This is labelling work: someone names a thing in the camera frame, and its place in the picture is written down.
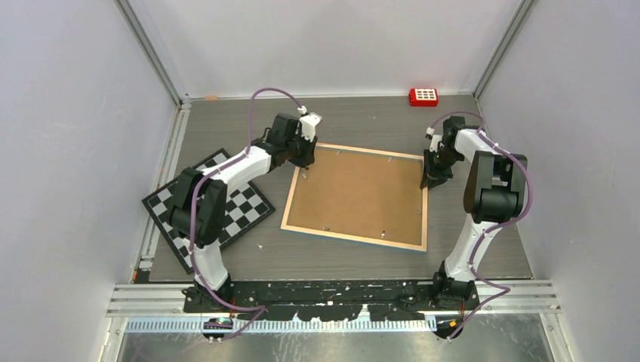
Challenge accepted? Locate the black white chessboard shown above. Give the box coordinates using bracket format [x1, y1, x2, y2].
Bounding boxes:
[141, 179, 275, 274]

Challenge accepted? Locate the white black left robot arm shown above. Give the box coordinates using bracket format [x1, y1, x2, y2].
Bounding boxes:
[168, 112, 322, 312]

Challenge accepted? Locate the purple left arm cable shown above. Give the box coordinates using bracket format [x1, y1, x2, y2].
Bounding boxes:
[187, 87, 309, 345]

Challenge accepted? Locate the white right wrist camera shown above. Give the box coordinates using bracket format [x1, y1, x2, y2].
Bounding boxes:
[425, 127, 442, 153]

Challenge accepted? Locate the blue picture frame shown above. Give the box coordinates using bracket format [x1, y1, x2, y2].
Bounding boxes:
[281, 143, 428, 252]

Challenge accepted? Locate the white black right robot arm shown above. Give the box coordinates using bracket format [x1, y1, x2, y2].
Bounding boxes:
[420, 112, 528, 310]

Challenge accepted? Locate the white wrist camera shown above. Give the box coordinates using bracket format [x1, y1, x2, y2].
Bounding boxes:
[297, 106, 322, 143]
[425, 127, 442, 153]

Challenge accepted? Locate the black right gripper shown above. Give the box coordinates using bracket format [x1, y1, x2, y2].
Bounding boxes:
[421, 148, 463, 190]

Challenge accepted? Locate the red toy brick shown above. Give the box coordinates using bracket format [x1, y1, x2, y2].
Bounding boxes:
[408, 87, 439, 107]

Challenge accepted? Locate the aluminium front rail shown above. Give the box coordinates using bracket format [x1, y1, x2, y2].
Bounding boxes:
[107, 280, 561, 335]

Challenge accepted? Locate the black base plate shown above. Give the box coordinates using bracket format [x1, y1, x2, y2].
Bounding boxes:
[182, 280, 479, 322]

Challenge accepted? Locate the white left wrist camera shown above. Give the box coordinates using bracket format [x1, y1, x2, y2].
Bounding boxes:
[297, 106, 322, 143]

